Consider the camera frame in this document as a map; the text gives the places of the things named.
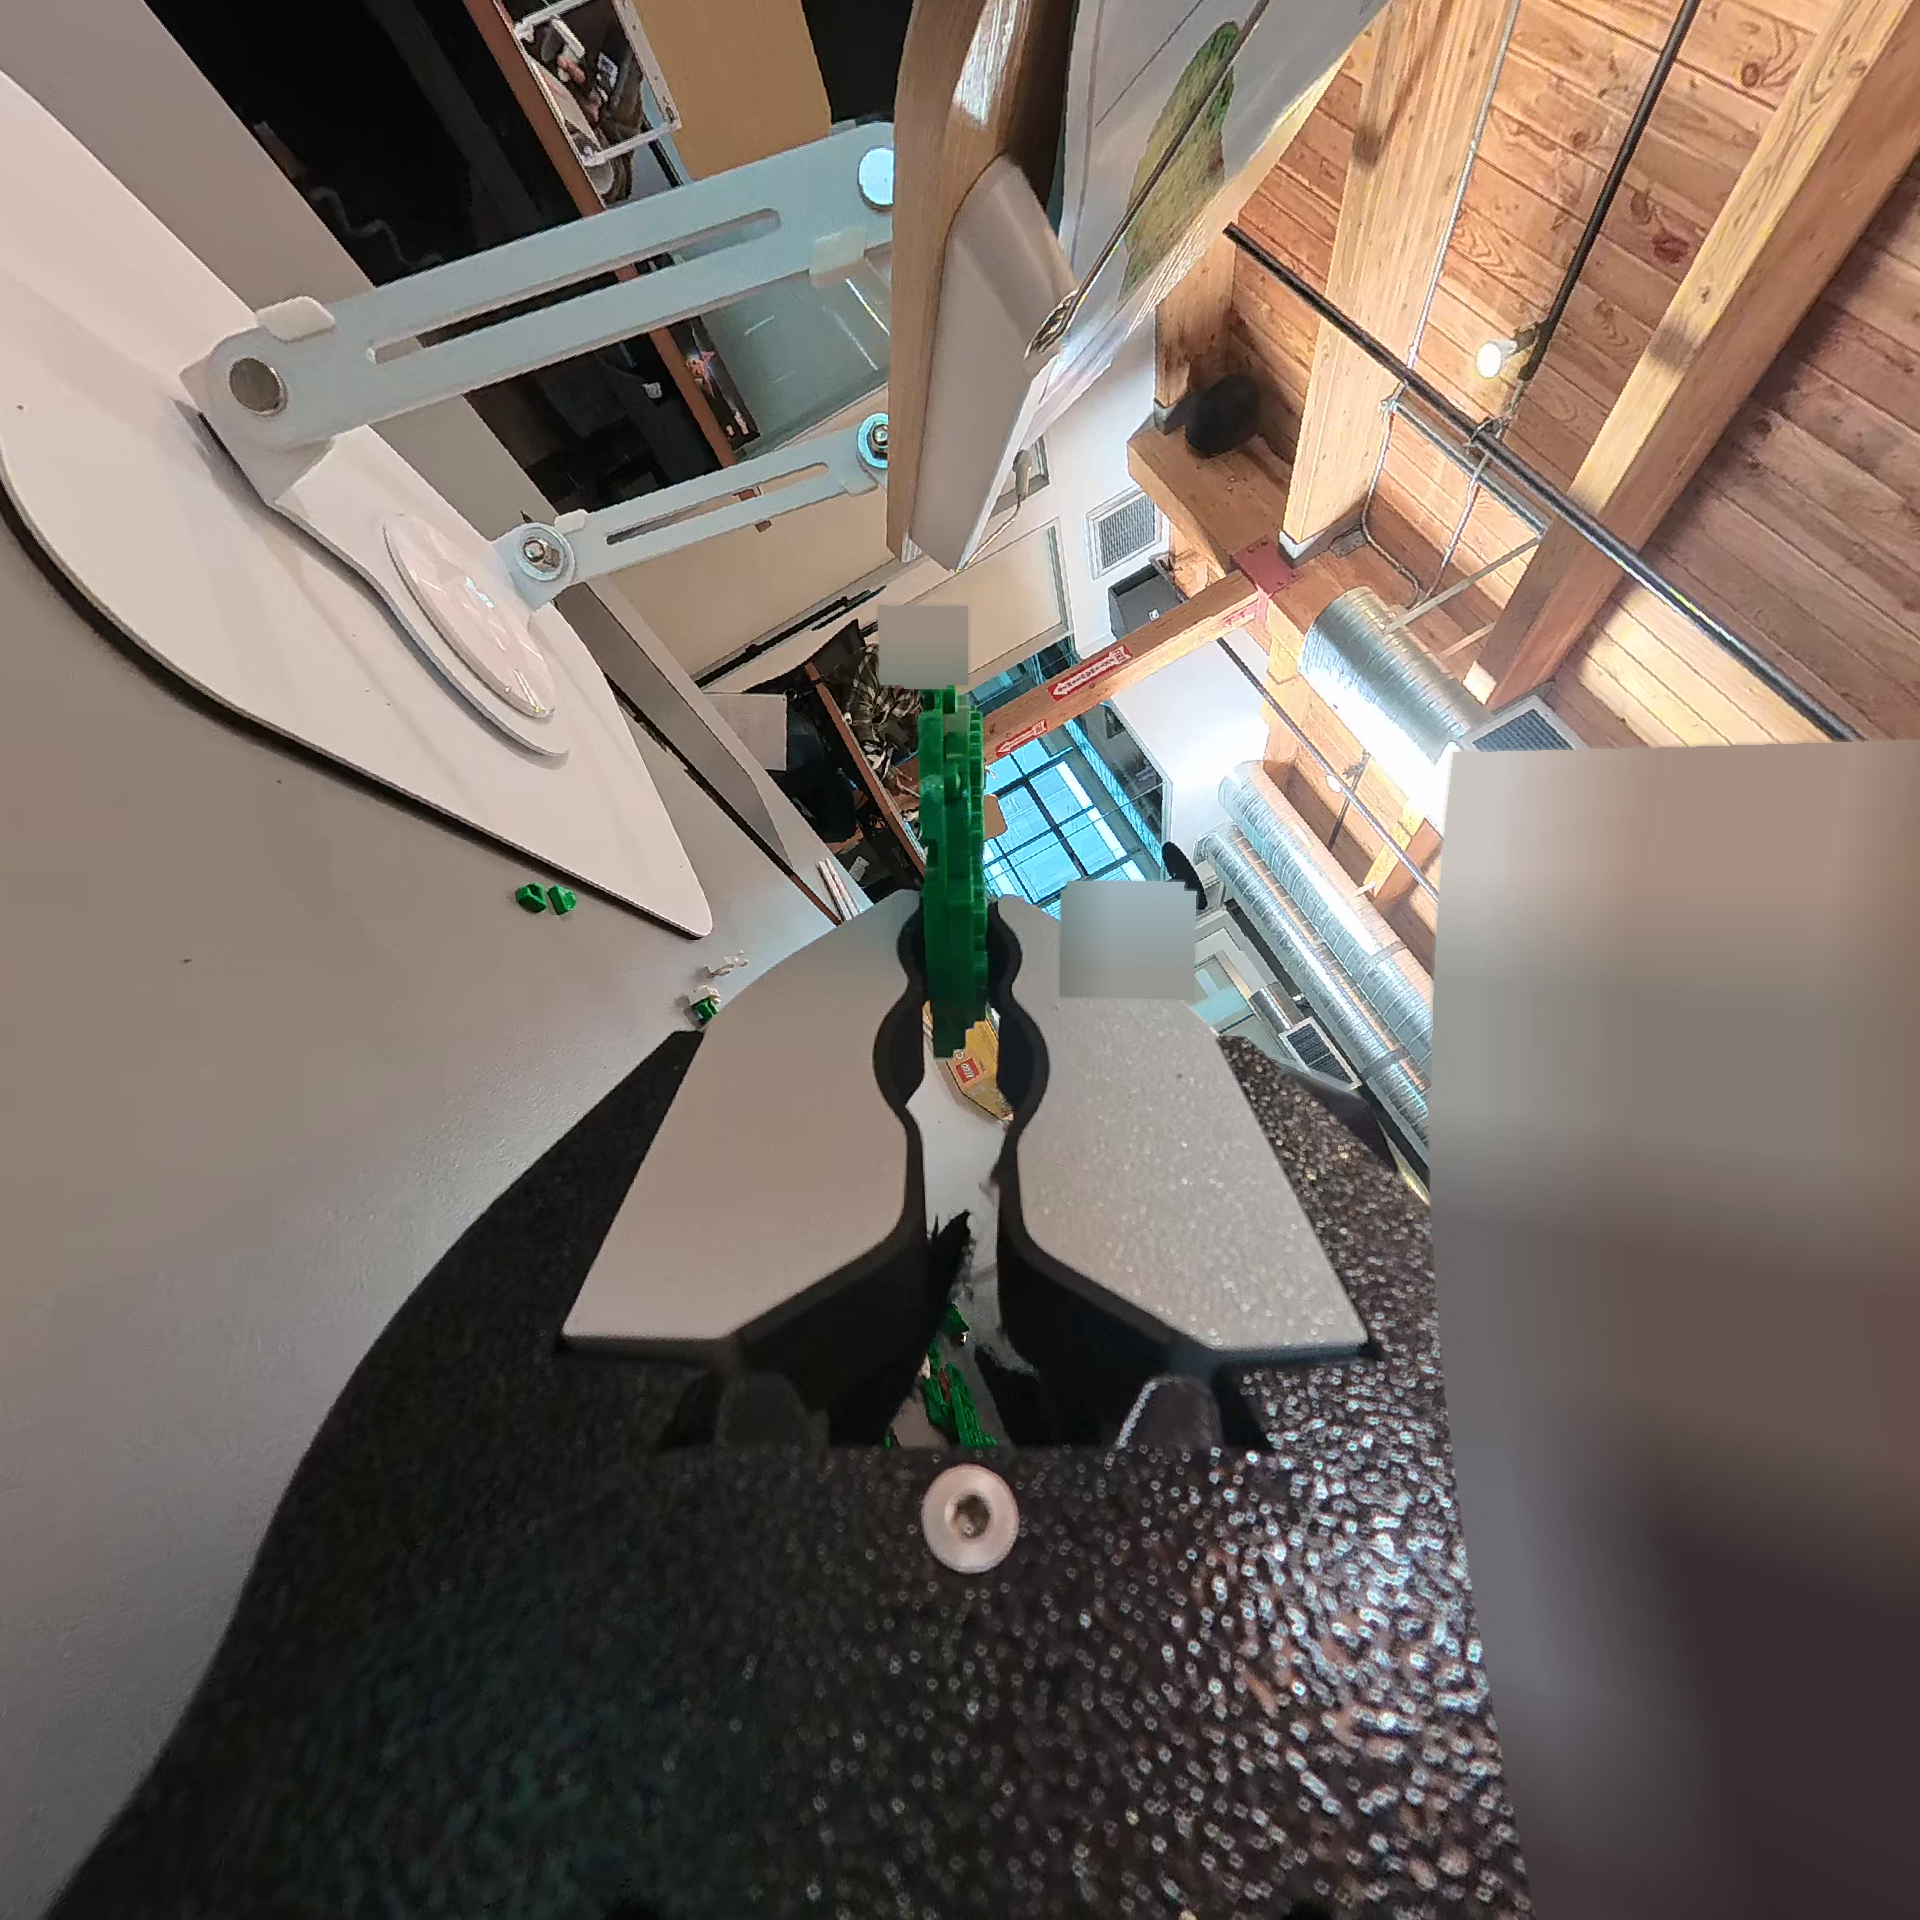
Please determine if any silver ventilation duct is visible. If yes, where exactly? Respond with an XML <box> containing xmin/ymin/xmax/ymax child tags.
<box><xmin>1219</xmin><ymin>761</ymin><xmax>1441</xmax><ymax>1038</ymax></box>
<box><xmin>1196</xmin><ymin>826</ymin><xmax>1434</xmax><ymax>1118</ymax></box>
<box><xmin>1302</xmin><ymin>586</ymin><xmax>1582</xmax><ymax>753</ymax></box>

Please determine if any tan rounded board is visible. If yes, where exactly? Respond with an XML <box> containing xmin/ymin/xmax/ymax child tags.
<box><xmin>630</xmin><ymin>0</ymin><xmax>832</xmax><ymax>181</ymax></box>

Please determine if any yellow lego box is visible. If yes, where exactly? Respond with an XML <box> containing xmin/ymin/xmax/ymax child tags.
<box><xmin>937</xmin><ymin>1018</ymin><xmax>1019</xmax><ymax>1125</ymax></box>

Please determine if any open instruction booklet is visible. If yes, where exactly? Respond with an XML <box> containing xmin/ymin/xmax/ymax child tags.
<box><xmin>1050</xmin><ymin>0</ymin><xmax>1398</xmax><ymax>354</ymax></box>

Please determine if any white book stand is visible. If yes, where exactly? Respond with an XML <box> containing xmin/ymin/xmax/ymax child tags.
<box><xmin>0</xmin><ymin>0</ymin><xmax>1081</xmax><ymax>939</ymax></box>

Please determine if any green lego plate assembly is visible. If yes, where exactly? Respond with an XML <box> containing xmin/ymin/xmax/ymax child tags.
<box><xmin>914</xmin><ymin>687</ymin><xmax>997</xmax><ymax>1059</ymax></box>

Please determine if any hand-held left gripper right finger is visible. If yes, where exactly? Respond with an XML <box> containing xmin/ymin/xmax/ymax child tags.
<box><xmin>989</xmin><ymin>895</ymin><xmax>1373</xmax><ymax>1374</ymax></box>

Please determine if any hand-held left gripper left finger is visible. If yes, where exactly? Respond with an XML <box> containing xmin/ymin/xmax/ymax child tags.
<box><xmin>561</xmin><ymin>894</ymin><xmax>923</xmax><ymax>1368</ymax></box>

